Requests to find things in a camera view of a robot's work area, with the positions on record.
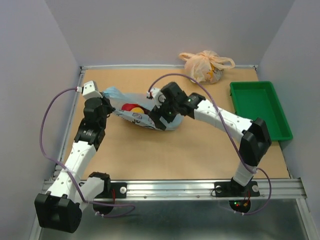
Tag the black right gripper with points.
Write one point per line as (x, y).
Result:
(156, 113)

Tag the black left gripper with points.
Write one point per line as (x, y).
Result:
(106, 101)

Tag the blue printed plastic bag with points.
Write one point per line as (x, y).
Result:
(118, 99)

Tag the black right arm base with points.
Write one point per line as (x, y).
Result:
(240, 196)

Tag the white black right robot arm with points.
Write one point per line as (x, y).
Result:
(252, 135)

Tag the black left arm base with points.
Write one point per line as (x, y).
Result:
(117, 190)

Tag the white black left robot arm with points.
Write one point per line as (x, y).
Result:
(61, 207)

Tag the yellow round fruit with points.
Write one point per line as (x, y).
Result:
(137, 110)

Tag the red round fruit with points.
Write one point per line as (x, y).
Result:
(129, 106)

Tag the orange knotted plastic bag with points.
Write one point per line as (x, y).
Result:
(206, 67)

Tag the green plastic tray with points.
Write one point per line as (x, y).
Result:
(258, 99)

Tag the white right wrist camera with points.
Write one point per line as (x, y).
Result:
(156, 95)

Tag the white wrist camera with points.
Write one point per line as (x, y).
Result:
(89, 90)
(156, 95)

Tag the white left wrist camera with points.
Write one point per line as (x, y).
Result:
(89, 90)

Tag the aluminium frame rail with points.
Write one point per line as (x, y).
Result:
(183, 190)

